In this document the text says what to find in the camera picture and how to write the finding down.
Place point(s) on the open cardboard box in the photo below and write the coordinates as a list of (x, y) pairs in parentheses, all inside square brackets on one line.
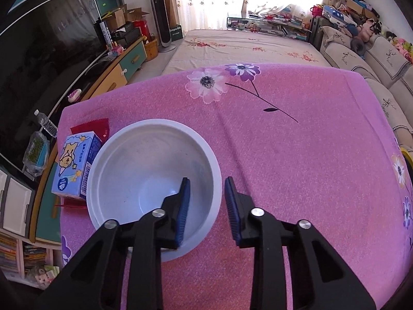
[(137, 14), (115, 17)]

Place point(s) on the white drawer unit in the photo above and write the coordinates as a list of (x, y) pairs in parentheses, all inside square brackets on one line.
[(16, 203)]

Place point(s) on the clear plastic bag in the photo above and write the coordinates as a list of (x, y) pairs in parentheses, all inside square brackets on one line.
[(35, 151)]

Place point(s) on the red plastic container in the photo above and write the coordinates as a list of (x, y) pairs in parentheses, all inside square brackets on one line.
[(142, 29)]

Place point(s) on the white plastic bowl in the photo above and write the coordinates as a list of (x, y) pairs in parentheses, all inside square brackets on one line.
[(145, 161)]

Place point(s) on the flat red packet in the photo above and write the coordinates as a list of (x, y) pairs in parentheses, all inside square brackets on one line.
[(96, 129)]

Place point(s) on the shelf of books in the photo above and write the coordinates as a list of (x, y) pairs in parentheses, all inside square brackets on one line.
[(29, 258)]

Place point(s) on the dark suitcase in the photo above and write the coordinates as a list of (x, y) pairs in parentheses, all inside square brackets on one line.
[(317, 29)]

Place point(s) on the small pink and white toy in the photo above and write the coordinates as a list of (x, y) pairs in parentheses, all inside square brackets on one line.
[(75, 95)]

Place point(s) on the beige sofa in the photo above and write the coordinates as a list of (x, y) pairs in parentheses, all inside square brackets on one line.
[(380, 71)]

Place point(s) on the blue cartoon carton box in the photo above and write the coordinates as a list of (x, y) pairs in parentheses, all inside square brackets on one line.
[(74, 164)]

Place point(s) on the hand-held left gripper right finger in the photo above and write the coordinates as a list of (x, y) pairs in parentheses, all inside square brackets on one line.
[(230, 210)]

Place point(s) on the black flat television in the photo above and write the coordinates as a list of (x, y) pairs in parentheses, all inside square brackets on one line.
[(38, 55)]

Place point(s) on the black bin with yellow rim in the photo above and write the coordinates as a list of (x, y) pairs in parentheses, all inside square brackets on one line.
[(407, 155)]

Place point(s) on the pink floral tablecloth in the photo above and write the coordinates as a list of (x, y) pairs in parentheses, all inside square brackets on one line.
[(290, 151)]

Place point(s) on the cluttered glass coffee table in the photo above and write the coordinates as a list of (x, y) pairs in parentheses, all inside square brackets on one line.
[(267, 24)]

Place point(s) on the teal and yellow television cabinet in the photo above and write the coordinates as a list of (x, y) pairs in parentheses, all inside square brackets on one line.
[(135, 55)]

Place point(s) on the wooden bucket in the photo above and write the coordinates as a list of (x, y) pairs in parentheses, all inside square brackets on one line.
[(151, 49)]

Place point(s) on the clear plastic water bottle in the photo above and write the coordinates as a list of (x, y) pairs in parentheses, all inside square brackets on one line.
[(46, 124)]

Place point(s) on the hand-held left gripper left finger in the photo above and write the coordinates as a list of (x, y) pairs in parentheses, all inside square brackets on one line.
[(184, 210)]

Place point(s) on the black tube with white print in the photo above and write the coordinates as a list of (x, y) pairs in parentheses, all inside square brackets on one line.
[(105, 34)]

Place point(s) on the cream floral bed sheet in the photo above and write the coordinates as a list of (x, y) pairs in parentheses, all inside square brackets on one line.
[(242, 48)]

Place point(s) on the grey round cushion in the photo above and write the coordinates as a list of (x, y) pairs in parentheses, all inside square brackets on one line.
[(358, 45)]

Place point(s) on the black and white tower fan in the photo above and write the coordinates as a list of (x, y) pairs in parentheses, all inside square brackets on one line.
[(159, 16)]

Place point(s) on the pile of plush toys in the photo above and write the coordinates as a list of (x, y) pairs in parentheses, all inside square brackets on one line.
[(371, 27)]

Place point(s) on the brown wooden plank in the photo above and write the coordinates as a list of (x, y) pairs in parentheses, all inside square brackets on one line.
[(172, 0)]

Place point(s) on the black box on cabinet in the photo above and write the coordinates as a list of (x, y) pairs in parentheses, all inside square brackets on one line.
[(127, 34)]

